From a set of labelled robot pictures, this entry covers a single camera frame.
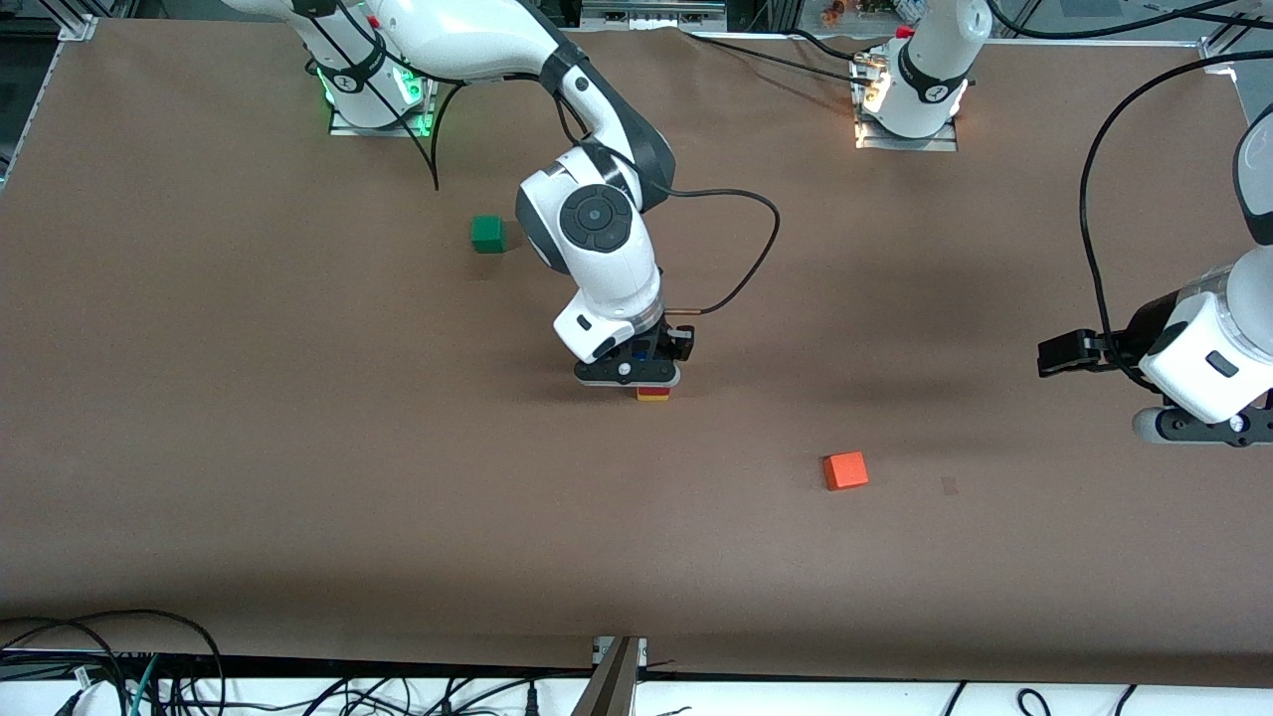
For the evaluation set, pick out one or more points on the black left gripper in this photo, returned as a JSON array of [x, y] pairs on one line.
[[1142, 333]]

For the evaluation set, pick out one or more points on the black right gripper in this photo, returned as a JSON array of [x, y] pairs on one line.
[[664, 346]]

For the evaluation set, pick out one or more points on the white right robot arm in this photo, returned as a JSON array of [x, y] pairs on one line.
[[597, 268]]

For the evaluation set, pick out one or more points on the orange wooden cube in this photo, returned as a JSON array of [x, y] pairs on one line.
[[845, 470]]

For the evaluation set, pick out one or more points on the green wooden cube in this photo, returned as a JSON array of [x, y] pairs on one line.
[[487, 234]]

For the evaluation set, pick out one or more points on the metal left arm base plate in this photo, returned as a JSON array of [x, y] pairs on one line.
[[905, 142]]

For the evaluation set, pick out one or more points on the aluminium rail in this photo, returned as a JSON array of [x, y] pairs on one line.
[[651, 12]]

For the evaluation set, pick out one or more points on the aluminium corner bracket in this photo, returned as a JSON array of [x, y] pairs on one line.
[[1233, 50], [80, 22]]

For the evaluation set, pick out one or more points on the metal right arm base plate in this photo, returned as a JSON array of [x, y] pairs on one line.
[[383, 129]]

